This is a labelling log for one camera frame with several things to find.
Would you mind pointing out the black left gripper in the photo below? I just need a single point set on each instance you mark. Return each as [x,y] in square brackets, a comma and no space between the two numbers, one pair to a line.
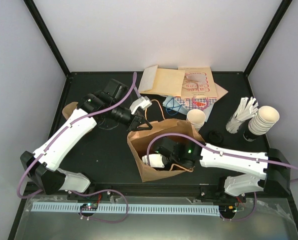
[133,125]

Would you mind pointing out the brown paper bag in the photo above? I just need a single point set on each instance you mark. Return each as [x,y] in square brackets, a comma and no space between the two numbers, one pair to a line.
[139,141]

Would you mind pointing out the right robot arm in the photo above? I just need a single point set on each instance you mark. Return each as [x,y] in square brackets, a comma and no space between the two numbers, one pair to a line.
[266,172]

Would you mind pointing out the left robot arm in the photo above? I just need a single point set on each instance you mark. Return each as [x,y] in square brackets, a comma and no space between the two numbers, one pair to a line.
[43,165]

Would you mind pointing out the yellow padded envelope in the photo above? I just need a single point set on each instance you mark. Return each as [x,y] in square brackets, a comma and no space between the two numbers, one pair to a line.
[161,81]

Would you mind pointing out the blue checkered paper bag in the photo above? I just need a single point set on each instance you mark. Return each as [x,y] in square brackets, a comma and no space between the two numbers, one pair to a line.
[196,103]

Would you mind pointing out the white paper cup stack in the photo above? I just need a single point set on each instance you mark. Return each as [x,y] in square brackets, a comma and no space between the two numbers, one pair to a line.
[197,118]

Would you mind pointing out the brown cardboard cup carrier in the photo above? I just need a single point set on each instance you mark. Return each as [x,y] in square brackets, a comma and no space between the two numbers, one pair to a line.
[68,109]

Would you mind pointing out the cakes printed paper bag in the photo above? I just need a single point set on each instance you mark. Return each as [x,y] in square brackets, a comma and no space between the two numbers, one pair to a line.
[198,83]

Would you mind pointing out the black lid stack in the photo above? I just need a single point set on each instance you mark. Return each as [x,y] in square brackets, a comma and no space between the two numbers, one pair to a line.
[215,137]

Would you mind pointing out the tan flat paper bag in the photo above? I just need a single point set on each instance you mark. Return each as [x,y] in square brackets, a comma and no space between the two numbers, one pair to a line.
[220,91]

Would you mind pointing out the jar of white stirrers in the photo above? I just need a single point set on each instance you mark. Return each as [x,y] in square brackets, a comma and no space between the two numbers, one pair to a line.
[247,109]

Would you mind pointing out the white lid stack on sleeve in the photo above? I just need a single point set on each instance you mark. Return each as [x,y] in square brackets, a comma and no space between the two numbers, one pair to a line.
[261,123]

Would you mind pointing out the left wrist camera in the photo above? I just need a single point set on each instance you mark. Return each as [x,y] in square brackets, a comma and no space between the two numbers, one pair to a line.
[142,102]

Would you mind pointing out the light blue cable duct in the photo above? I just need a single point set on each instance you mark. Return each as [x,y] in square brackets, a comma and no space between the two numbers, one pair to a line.
[149,209]

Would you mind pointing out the black frame post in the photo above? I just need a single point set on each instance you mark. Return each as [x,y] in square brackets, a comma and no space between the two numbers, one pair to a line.
[31,6]
[274,23]

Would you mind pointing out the right black frame post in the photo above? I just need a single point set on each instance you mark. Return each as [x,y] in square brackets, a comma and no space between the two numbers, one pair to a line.
[274,23]

